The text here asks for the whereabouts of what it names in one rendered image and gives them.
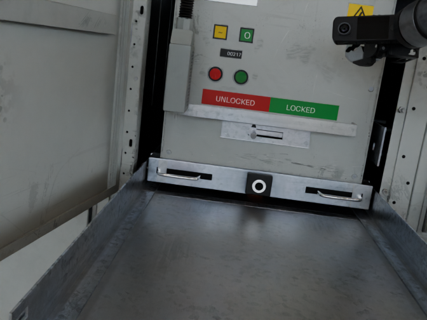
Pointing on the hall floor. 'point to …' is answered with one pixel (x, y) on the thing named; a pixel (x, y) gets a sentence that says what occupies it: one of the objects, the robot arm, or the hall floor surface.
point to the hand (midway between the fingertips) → (346, 52)
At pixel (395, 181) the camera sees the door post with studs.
